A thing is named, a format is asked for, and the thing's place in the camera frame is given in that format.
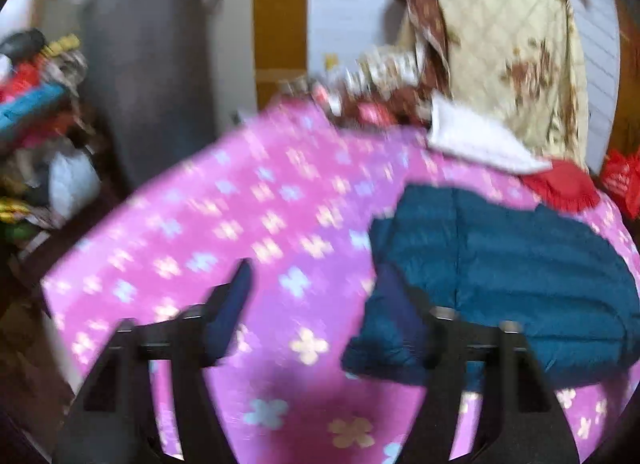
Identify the clear plastic bag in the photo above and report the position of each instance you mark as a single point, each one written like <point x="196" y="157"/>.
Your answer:
<point x="330" y="91"/>

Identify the red shopping bag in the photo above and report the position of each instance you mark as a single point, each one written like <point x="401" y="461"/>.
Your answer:
<point x="622" y="178"/>

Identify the grey wardrobe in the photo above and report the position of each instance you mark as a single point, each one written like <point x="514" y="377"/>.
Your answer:
<point x="150" y="53"/>

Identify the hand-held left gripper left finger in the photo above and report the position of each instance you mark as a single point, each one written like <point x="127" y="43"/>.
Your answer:
<point x="230" y="314"/>

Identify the teal down jacket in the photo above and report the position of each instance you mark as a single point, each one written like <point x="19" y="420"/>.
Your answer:
<point x="525" y="269"/>

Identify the gold foil packets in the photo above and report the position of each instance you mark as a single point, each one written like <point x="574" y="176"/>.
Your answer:
<point x="12" y="209"/>

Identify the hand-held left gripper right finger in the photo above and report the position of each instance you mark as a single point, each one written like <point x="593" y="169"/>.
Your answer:
<point x="445" y="344"/>

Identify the blue padded cloth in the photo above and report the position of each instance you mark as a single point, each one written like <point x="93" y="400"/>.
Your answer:
<point x="30" y="103"/>

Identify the red shiny package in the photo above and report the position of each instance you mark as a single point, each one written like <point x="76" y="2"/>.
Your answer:
<point x="375" y="113"/>

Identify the red fringed cushion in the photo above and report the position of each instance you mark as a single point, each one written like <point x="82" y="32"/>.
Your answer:
<point x="560" y="183"/>

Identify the wooden door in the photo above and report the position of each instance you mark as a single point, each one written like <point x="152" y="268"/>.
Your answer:
<point x="280" y="28"/>

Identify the yellow ribbon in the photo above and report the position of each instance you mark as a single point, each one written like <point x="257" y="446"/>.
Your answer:
<point x="60" y="46"/>

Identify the dark wooden shelf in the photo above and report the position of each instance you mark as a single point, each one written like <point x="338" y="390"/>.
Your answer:
<point x="65" y="239"/>

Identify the black bag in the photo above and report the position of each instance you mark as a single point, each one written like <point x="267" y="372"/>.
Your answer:
<point x="22" y="41"/>

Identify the cream floral quilt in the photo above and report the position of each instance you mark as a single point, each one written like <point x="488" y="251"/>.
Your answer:
<point x="500" y="18"/>

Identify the white plastic bag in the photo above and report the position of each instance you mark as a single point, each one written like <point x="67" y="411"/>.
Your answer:
<point x="72" y="183"/>

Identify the white pillow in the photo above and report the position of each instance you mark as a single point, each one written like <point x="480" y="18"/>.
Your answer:
<point x="475" y="138"/>

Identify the pink floral bed sheet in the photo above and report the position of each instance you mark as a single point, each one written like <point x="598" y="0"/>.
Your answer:
<point x="250" y="224"/>

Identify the yellow tube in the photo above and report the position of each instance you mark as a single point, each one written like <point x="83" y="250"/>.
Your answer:
<point x="330" y="62"/>

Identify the beige patterned scarf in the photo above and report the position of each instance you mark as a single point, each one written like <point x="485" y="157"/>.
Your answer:
<point x="70" y="71"/>

